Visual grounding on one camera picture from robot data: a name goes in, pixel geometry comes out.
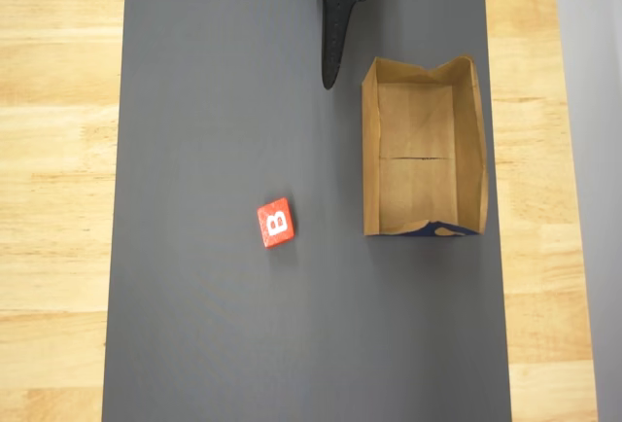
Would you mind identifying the brown paper bag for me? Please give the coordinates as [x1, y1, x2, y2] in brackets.
[360, 54, 490, 237]

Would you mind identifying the dark grey mat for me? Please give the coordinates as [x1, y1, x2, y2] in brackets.
[100, 0, 514, 422]

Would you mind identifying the red letter B block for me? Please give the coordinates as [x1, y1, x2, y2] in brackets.
[256, 196, 296, 250]

